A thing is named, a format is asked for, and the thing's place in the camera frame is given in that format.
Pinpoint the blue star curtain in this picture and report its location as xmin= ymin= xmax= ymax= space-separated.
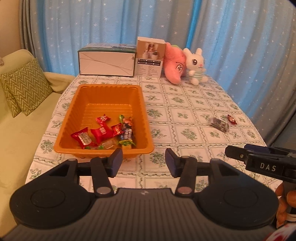
xmin=19 ymin=1 xmax=295 ymax=146

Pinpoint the large red snack packet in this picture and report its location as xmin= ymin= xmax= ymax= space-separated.
xmin=90 ymin=123 xmax=113 ymax=144

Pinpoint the beige product box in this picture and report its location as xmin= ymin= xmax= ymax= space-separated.
xmin=135 ymin=37 xmax=166 ymax=78

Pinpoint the green brown candy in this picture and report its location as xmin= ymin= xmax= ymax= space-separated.
xmin=85 ymin=145 xmax=104 ymax=150

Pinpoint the dark chocolate bar packet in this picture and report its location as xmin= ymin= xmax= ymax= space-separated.
xmin=119 ymin=128 xmax=133 ymax=141

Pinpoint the light green sofa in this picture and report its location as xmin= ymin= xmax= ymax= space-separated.
xmin=0 ymin=49 xmax=76 ymax=232

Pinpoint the small red candy packet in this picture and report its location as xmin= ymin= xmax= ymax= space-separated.
xmin=96 ymin=114 xmax=111 ymax=126

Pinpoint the floral checked tablecloth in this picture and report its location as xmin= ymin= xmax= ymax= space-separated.
xmin=24 ymin=74 xmax=285 ymax=193

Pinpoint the white flat cardboard box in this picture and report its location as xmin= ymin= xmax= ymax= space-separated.
xmin=78 ymin=43 xmax=136 ymax=77

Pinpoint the white bunny plush toy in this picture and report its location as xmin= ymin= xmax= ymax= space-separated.
xmin=183 ymin=48 xmax=208 ymax=85

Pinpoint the green zigzag cushion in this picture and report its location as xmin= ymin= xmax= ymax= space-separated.
xmin=6 ymin=58 xmax=53 ymax=116
xmin=1 ymin=71 xmax=21 ymax=118

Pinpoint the orange plastic tray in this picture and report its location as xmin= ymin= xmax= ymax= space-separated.
xmin=54 ymin=84 xmax=154 ymax=158

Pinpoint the pink star plush toy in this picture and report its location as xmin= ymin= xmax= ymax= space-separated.
xmin=163 ymin=42 xmax=187 ymax=84

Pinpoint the red jujube candy packet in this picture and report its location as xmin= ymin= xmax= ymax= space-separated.
xmin=71 ymin=127 xmax=97 ymax=149

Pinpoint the colourful nut snack packet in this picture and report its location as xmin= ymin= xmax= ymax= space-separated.
xmin=119 ymin=115 xmax=133 ymax=129

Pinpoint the right hand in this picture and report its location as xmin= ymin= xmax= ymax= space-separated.
xmin=275 ymin=183 xmax=296 ymax=228

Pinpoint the clear tan candy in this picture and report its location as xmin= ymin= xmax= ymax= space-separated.
xmin=98 ymin=138 xmax=119 ymax=150

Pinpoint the small red candy packet two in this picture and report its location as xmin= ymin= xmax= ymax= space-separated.
xmin=111 ymin=123 xmax=124 ymax=137

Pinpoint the yellow candy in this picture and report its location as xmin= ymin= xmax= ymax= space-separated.
xmin=119 ymin=140 xmax=135 ymax=150

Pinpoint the small dark red candy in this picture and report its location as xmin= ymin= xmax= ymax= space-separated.
xmin=227 ymin=114 xmax=237 ymax=125

